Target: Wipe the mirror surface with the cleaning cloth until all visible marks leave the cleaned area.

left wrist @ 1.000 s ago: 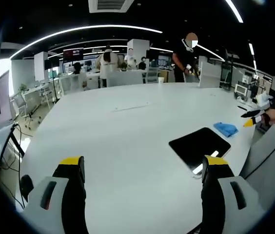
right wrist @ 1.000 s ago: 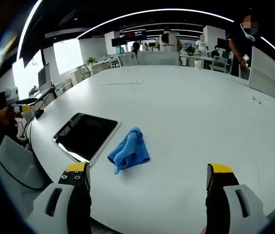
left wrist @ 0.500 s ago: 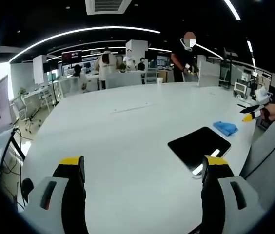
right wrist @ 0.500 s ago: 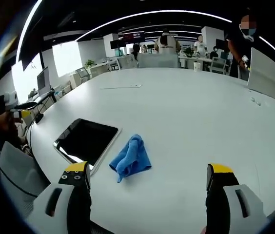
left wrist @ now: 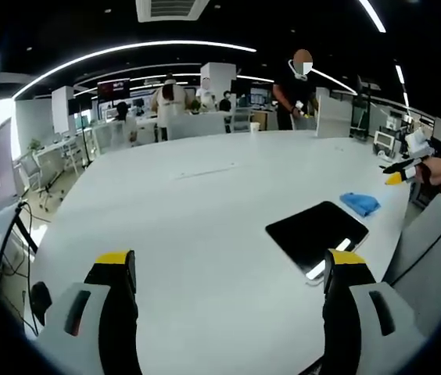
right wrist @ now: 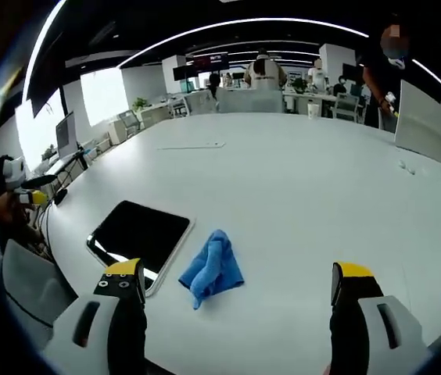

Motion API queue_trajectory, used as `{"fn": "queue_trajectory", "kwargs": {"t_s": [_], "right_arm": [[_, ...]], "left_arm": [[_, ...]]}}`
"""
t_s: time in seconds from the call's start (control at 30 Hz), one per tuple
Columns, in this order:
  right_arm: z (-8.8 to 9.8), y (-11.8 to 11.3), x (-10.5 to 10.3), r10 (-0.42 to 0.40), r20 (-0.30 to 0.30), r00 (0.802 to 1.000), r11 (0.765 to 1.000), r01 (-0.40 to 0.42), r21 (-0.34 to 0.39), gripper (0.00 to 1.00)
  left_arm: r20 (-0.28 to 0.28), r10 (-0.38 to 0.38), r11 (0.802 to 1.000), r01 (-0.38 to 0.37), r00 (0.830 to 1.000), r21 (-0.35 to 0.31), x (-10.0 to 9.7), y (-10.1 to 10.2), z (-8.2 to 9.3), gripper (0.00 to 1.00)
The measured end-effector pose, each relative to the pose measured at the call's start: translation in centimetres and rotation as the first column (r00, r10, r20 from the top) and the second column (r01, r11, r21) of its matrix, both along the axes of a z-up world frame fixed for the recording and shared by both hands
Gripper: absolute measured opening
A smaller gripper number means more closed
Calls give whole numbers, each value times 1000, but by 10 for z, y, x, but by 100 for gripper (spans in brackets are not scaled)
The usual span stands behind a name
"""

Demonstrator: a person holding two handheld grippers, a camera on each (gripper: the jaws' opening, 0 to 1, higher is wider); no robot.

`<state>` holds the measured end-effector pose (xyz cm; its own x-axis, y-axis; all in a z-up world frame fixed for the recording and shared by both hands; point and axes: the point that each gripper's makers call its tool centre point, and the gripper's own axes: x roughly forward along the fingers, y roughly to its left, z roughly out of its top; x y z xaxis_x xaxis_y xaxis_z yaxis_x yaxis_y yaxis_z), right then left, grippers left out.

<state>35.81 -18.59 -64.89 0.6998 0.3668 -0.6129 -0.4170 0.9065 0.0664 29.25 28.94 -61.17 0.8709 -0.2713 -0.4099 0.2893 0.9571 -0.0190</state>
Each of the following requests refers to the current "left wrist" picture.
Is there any grey chair back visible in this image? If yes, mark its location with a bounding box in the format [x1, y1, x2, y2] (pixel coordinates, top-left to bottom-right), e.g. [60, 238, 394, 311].
[383, 192, 441, 341]

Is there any red display screen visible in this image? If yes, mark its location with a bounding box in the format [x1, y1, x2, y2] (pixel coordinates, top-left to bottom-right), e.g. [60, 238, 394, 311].
[96, 77, 131, 99]

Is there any black tablet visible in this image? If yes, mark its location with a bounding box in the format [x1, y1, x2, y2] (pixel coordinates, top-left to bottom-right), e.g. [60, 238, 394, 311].
[265, 200, 371, 287]

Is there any blue cleaning cloth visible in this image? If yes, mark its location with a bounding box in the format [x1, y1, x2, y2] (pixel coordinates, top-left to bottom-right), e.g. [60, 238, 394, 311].
[339, 191, 382, 218]

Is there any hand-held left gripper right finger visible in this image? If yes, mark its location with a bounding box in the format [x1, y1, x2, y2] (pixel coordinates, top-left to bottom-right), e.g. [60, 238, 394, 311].
[321, 248, 429, 375]

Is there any person's right hand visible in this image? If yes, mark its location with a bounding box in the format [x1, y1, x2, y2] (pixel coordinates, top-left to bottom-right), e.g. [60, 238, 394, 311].
[418, 155, 441, 187]

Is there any black round device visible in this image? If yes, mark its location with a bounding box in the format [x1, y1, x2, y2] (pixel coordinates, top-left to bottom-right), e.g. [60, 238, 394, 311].
[30, 280, 54, 326]

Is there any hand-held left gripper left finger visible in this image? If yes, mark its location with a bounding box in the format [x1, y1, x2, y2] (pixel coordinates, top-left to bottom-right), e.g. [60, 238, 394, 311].
[35, 248, 144, 375]

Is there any white divider panel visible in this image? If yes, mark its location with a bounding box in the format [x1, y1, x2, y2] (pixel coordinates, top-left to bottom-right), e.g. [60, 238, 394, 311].
[315, 87, 353, 139]

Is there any ceiling air vent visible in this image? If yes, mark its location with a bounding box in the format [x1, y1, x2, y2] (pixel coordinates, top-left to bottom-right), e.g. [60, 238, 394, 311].
[135, 0, 210, 23]

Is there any white mesh office chair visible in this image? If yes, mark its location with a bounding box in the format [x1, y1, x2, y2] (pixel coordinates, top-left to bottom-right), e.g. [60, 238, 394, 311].
[16, 149, 50, 196]

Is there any thin black cable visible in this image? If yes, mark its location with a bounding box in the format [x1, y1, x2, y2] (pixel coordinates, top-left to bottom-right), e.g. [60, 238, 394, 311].
[0, 199, 52, 337]

